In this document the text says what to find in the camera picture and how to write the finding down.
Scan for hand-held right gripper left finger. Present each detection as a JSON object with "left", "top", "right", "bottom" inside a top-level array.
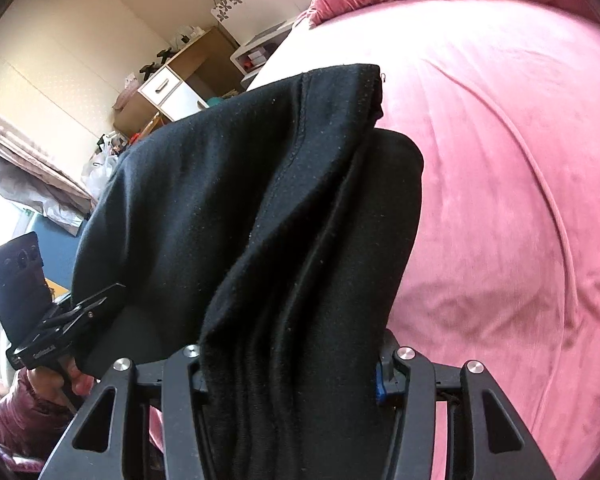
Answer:
[{"left": 40, "top": 344, "right": 217, "bottom": 480}]

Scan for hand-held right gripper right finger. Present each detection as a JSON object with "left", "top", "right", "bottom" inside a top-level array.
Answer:
[{"left": 374, "top": 330, "right": 556, "bottom": 480}]

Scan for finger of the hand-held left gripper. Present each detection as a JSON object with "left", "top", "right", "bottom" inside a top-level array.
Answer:
[{"left": 55, "top": 284, "right": 127, "bottom": 329}]

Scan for black pants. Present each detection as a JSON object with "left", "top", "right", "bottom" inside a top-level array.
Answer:
[{"left": 72, "top": 62, "right": 426, "bottom": 480}]

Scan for person's left forearm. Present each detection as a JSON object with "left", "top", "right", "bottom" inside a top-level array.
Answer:
[{"left": 0, "top": 370, "right": 76, "bottom": 476}]

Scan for person's left hand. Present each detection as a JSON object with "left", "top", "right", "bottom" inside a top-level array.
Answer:
[{"left": 30, "top": 354, "right": 97, "bottom": 406}]

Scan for crumpled white plastic sheet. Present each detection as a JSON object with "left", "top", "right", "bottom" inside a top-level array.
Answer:
[{"left": 0, "top": 152, "right": 89, "bottom": 237}]

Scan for white plastic bag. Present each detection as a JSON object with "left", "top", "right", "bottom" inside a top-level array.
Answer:
[{"left": 81, "top": 150, "right": 118, "bottom": 196}]

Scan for beige patterned curtain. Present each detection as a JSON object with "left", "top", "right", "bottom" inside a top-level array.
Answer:
[{"left": 0, "top": 102, "right": 92, "bottom": 211}]

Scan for pink bed sheet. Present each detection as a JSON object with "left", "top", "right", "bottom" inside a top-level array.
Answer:
[{"left": 147, "top": 0, "right": 600, "bottom": 480}]

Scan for pink bag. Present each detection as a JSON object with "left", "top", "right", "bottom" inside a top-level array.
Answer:
[{"left": 121, "top": 74, "right": 142, "bottom": 107}]

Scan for wooden desk with white drawers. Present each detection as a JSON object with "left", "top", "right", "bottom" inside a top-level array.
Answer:
[{"left": 112, "top": 27, "right": 246, "bottom": 136}]

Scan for white bedside shelf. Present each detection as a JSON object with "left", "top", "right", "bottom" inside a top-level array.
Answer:
[{"left": 230, "top": 20, "right": 296, "bottom": 91}]

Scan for flower-patterned white shade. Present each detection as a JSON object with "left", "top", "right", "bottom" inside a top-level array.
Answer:
[{"left": 210, "top": 0, "right": 244, "bottom": 24}]

